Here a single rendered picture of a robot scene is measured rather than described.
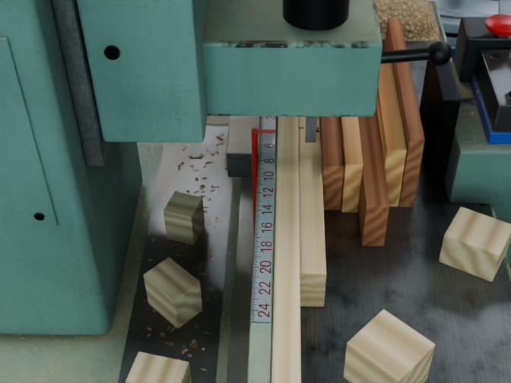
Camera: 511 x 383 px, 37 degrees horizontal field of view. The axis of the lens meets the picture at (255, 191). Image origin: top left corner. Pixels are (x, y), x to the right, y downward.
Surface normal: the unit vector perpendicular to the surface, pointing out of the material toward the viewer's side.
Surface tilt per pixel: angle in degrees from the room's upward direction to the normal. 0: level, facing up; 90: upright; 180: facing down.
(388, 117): 0
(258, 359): 0
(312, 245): 0
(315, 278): 90
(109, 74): 90
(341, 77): 90
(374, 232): 90
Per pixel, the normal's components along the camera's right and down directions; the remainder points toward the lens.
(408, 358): -0.02, -0.73
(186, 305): 0.70, 0.47
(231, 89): -0.04, 0.68
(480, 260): -0.50, 0.59
